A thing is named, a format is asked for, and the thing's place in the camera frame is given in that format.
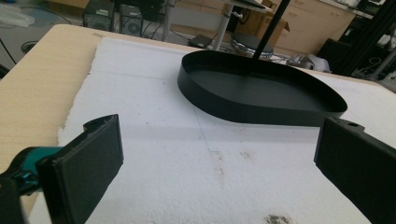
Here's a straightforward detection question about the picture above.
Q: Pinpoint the black oval tray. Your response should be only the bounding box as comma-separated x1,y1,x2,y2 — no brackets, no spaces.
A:
177,49,348,128

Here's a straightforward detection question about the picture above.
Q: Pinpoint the white desk leg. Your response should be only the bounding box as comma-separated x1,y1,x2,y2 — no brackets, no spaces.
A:
212,3,235,51

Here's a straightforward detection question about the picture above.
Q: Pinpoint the black pole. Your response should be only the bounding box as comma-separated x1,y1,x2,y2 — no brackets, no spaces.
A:
251,0,292,61

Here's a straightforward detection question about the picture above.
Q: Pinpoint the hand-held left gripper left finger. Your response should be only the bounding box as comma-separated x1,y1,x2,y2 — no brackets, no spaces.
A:
35,113,125,224

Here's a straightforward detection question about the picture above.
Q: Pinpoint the black computer tower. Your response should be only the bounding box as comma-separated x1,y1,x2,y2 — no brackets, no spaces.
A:
119,4,145,37
82,1,116,33

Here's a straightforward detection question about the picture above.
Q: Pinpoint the beige cabinet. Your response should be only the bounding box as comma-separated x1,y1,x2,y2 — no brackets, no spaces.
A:
274,0,357,56

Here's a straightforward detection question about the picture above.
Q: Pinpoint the black cable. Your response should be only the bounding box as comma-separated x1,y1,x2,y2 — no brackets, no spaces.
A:
0,37,18,66

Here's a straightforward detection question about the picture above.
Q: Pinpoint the cardboard box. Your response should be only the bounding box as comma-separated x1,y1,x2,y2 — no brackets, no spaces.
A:
235,0,290,48

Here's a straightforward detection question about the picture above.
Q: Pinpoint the white foam mat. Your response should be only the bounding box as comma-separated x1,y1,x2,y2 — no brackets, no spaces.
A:
27,36,396,224

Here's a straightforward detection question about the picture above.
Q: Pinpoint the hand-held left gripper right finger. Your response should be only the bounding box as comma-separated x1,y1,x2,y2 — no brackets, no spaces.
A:
313,116,396,224

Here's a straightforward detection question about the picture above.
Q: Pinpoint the black metal frame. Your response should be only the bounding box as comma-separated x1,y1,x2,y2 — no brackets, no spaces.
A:
330,0,396,77

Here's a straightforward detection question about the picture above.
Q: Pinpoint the clear plastic bag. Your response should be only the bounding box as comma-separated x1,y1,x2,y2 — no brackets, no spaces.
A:
0,3,35,28

